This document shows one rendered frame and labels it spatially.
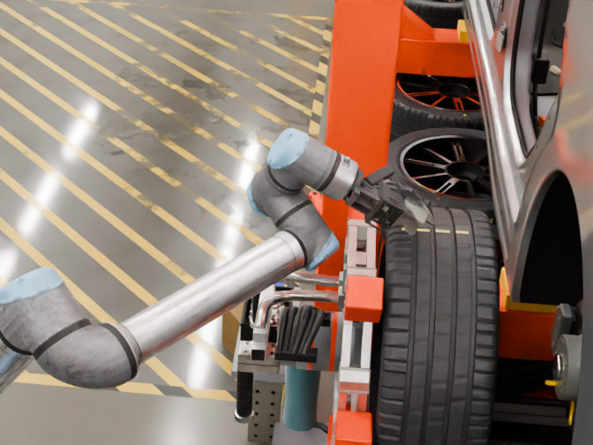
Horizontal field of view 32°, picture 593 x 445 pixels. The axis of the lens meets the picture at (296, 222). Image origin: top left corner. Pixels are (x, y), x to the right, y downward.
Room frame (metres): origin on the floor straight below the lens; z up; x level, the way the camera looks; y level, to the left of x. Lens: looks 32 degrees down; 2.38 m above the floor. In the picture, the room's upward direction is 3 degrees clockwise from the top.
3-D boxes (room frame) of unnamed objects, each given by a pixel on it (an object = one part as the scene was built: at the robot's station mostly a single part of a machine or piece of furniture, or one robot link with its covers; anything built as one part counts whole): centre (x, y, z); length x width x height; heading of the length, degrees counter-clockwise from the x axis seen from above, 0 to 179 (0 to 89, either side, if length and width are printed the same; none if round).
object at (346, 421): (1.62, -0.14, 0.85); 0.09 x 0.08 x 0.07; 178
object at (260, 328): (1.84, -0.02, 1.03); 0.19 x 0.18 x 0.11; 88
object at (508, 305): (2.39, -0.65, 0.71); 0.14 x 0.14 x 0.05; 88
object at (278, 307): (2.45, 0.07, 0.51); 0.20 x 0.14 x 0.13; 177
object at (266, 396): (2.52, 0.07, 0.21); 0.10 x 0.10 x 0.42; 88
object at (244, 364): (1.77, 0.06, 0.93); 0.09 x 0.05 x 0.05; 88
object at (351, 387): (1.93, -0.15, 0.85); 0.54 x 0.07 x 0.54; 178
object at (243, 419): (1.77, 0.09, 0.83); 0.04 x 0.04 x 0.16
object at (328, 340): (1.93, -0.08, 0.85); 0.21 x 0.14 x 0.14; 88
